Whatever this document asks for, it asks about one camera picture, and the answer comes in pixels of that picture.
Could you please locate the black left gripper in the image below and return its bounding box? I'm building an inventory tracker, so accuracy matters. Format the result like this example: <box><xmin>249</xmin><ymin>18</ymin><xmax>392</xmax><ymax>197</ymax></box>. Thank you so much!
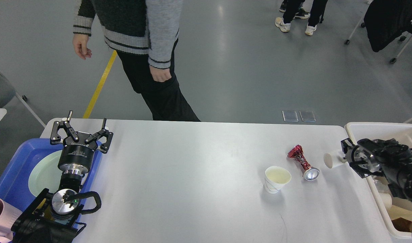
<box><xmin>50</xmin><ymin>111</ymin><xmax>114</xmax><ymax>176</ymax></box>

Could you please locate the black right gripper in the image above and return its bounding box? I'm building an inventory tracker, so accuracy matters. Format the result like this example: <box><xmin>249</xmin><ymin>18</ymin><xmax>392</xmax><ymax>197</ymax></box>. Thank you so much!
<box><xmin>341</xmin><ymin>137</ymin><xmax>383</xmax><ymax>178</ymax></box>

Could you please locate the white paper cup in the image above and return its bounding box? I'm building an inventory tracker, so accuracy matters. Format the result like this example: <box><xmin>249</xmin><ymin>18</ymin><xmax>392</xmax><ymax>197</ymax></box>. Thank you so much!
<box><xmin>323</xmin><ymin>151</ymin><xmax>347</xmax><ymax>169</ymax></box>
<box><xmin>264</xmin><ymin>166</ymin><xmax>292</xmax><ymax>194</ymax></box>

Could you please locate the green plate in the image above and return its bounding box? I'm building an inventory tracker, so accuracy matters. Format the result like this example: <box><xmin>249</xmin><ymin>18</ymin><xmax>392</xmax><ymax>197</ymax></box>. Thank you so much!
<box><xmin>28</xmin><ymin>150</ymin><xmax>89</xmax><ymax>197</ymax></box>

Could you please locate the white foam container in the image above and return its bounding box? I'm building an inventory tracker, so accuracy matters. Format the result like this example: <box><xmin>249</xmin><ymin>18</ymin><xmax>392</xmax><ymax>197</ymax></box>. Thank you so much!
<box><xmin>379</xmin><ymin>193</ymin><xmax>392</xmax><ymax>210</ymax></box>

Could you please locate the brown paper bag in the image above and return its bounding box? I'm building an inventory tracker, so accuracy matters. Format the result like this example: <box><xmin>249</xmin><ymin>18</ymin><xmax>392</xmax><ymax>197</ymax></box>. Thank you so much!
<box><xmin>387</xmin><ymin>205</ymin><xmax>412</xmax><ymax>233</ymax></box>

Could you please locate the pink ribbed mug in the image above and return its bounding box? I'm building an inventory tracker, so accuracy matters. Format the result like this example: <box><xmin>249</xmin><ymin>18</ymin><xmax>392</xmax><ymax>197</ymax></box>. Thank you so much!
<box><xmin>0</xmin><ymin>199</ymin><xmax>22</xmax><ymax>243</ymax></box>

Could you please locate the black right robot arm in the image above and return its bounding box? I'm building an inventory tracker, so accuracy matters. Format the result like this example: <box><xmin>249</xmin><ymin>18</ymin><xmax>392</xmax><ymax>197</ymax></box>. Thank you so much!
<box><xmin>341</xmin><ymin>138</ymin><xmax>412</xmax><ymax>203</ymax></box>

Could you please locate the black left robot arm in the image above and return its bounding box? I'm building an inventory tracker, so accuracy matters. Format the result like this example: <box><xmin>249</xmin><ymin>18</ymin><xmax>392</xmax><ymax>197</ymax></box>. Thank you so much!
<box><xmin>11</xmin><ymin>111</ymin><xmax>113</xmax><ymax>243</ymax></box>

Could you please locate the red snack wrapper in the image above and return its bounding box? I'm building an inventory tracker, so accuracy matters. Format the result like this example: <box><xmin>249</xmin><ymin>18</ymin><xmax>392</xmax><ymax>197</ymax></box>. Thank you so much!
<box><xmin>287</xmin><ymin>144</ymin><xmax>320</xmax><ymax>181</ymax></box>

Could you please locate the white plastic bin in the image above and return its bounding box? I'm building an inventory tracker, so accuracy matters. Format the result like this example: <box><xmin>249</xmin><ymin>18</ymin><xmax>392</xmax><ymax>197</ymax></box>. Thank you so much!
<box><xmin>345</xmin><ymin>123</ymin><xmax>412</xmax><ymax>243</ymax></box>

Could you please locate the right floor plate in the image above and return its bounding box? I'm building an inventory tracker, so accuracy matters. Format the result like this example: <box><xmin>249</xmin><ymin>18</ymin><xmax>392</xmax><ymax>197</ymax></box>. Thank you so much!
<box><xmin>299</xmin><ymin>111</ymin><xmax>316</xmax><ymax>123</ymax></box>

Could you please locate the floor plate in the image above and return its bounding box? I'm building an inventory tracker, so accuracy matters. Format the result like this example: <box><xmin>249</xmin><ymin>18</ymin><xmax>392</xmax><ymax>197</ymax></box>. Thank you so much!
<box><xmin>299</xmin><ymin>111</ymin><xmax>316</xmax><ymax>123</ymax></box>
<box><xmin>282</xmin><ymin>110</ymin><xmax>299</xmax><ymax>123</ymax></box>

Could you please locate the left floor plate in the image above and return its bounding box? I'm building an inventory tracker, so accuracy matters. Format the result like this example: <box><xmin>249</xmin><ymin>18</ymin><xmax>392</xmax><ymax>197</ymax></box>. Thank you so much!
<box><xmin>282</xmin><ymin>110</ymin><xmax>299</xmax><ymax>123</ymax></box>

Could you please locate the chair with black jacket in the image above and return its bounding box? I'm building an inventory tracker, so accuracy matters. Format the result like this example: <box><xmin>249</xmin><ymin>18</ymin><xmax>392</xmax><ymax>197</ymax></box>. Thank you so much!
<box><xmin>344</xmin><ymin>0</ymin><xmax>412</xmax><ymax>64</ymax></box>

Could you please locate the person in black trousers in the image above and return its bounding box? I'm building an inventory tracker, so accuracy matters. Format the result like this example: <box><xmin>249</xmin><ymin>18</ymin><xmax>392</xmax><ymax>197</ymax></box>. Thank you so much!
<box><xmin>275</xmin><ymin>0</ymin><xmax>327</xmax><ymax>36</ymax></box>

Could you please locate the person with dark sneakers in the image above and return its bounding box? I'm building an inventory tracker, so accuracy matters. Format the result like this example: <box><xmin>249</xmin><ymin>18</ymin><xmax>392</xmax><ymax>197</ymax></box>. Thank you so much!
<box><xmin>279</xmin><ymin>0</ymin><xmax>310</xmax><ymax>19</ymax></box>

